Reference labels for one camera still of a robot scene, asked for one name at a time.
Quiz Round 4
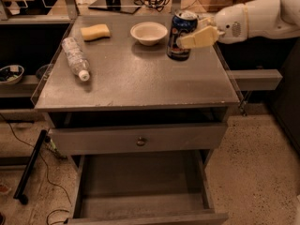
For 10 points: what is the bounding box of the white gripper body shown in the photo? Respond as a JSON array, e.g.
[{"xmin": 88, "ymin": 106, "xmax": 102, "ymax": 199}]
[{"xmin": 215, "ymin": 4, "xmax": 248, "ymax": 44}]

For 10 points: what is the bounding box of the white bowl with items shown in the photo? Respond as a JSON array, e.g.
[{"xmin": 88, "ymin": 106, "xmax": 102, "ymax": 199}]
[{"xmin": 0, "ymin": 65, "xmax": 24, "ymax": 84}]

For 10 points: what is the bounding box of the grey drawer cabinet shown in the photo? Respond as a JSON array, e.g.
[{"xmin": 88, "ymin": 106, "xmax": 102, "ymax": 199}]
[{"xmin": 34, "ymin": 14, "xmax": 241, "ymax": 171}]

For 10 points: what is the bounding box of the white paper bowl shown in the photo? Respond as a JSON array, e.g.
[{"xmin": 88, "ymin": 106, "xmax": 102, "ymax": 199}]
[{"xmin": 130, "ymin": 22, "xmax": 168, "ymax": 46}]

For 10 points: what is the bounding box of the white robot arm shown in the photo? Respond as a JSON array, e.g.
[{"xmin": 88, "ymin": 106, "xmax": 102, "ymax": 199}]
[{"xmin": 176, "ymin": 0, "xmax": 300, "ymax": 49}]

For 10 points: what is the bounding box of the yellow sponge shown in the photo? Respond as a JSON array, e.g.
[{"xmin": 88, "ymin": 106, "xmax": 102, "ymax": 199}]
[{"xmin": 81, "ymin": 24, "xmax": 111, "ymax": 41}]

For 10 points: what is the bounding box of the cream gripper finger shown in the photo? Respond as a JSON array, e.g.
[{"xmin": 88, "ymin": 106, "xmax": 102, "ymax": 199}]
[
  {"xmin": 176, "ymin": 25, "xmax": 224, "ymax": 49},
  {"xmin": 198, "ymin": 17, "xmax": 216, "ymax": 29}
]

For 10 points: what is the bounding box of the black floor cable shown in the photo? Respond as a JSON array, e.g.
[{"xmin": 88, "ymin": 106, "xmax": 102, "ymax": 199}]
[{"xmin": 0, "ymin": 112, "xmax": 73, "ymax": 225}]

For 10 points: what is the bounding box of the grey top drawer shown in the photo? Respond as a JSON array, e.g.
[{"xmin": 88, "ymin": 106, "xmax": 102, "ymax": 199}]
[{"xmin": 50, "ymin": 123, "xmax": 227, "ymax": 156}]

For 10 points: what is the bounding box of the grey open middle drawer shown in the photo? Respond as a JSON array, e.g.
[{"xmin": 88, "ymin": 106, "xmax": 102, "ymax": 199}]
[{"xmin": 67, "ymin": 151, "xmax": 229, "ymax": 225}]

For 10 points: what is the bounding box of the round metal drawer knob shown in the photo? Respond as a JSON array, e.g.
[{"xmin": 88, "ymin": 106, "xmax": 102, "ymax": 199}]
[{"xmin": 136, "ymin": 137, "xmax": 147, "ymax": 146}]

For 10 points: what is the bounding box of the grey side shelf right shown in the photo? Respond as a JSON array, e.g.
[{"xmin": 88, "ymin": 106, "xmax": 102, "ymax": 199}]
[{"xmin": 227, "ymin": 69, "xmax": 282, "ymax": 91}]

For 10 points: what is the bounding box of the black monitor stand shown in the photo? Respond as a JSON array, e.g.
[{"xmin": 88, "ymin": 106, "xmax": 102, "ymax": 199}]
[{"xmin": 88, "ymin": 0, "xmax": 142, "ymax": 14}]

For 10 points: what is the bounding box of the black bar on floor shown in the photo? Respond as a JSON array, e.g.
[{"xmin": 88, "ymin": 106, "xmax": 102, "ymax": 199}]
[{"xmin": 13, "ymin": 129, "xmax": 47, "ymax": 205}]

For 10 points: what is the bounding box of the blue pepsi can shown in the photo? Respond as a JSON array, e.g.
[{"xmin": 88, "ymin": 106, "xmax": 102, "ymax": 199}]
[{"xmin": 167, "ymin": 10, "xmax": 198, "ymax": 61}]

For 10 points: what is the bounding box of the clear plastic water bottle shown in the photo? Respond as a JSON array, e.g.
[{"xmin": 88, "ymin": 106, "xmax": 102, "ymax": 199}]
[{"xmin": 62, "ymin": 37, "xmax": 90, "ymax": 82}]

